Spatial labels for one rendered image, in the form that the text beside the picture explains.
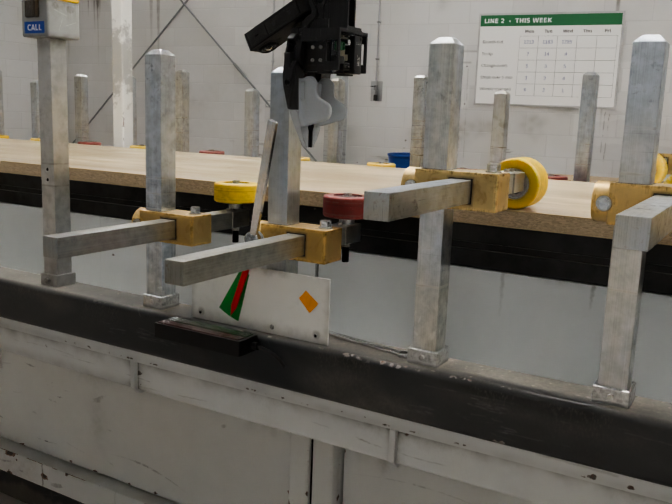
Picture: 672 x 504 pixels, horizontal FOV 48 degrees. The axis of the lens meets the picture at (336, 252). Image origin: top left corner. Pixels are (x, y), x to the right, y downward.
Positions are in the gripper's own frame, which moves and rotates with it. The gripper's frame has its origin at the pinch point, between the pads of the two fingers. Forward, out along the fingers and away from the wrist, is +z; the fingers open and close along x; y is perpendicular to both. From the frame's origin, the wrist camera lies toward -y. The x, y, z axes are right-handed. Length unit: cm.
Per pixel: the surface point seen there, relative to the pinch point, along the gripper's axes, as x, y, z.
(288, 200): 6.8, -7.0, 9.7
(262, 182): 1.4, -7.9, 6.8
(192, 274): -18.9, -2.7, 16.2
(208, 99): 659, -589, -14
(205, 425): 31, -44, 63
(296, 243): 3.7, -3.2, 15.3
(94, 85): 639, -774, -28
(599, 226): 28.6, 33.4, 11.4
